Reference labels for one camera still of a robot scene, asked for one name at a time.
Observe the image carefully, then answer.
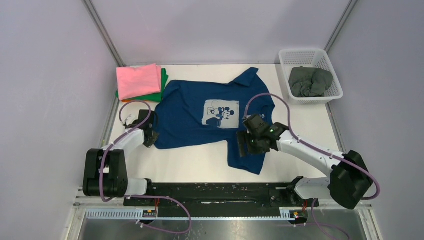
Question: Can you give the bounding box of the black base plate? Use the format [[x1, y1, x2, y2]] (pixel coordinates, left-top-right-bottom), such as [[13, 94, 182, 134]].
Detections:
[[123, 182, 319, 218]]

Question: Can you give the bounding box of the orange folded t-shirt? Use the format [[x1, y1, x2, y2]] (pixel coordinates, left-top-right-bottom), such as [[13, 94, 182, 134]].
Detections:
[[121, 98, 146, 103]]

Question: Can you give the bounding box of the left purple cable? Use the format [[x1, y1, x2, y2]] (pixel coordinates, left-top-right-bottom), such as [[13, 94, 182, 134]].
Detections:
[[98, 100, 193, 235]]

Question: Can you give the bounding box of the blue printed t-shirt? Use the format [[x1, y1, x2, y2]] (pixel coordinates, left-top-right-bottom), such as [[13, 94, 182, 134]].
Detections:
[[154, 67, 276, 175]]

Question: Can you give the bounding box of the grey crumpled t-shirt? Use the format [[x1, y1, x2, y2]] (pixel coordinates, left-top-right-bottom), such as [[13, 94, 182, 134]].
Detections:
[[288, 66, 334, 98]]

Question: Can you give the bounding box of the green folded t-shirt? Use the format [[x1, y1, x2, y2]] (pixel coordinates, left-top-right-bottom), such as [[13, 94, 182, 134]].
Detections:
[[115, 64, 169, 103]]

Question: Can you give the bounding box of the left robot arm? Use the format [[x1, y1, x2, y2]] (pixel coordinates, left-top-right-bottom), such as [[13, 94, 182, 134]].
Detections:
[[82, 110, 159, 206]]

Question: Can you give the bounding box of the white slotted cable duct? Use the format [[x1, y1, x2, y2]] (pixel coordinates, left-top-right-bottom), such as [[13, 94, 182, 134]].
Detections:
[[85, 207, 297, 222]]

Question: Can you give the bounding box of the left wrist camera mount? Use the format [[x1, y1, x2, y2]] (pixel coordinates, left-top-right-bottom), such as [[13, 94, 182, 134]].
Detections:
[[121, 114, 133, 128]]

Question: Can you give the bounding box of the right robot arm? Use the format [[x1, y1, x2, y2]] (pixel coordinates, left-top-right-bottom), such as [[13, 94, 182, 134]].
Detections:
[[236, 114, 374, 210]]

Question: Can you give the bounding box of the white plastic basket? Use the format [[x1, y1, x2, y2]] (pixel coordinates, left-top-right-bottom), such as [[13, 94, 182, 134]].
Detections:
[[278, 48, 344, 105]]

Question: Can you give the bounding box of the pink folded t-shirt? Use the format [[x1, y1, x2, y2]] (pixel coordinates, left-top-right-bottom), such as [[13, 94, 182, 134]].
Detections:
[[116, 63, 162, 100]]

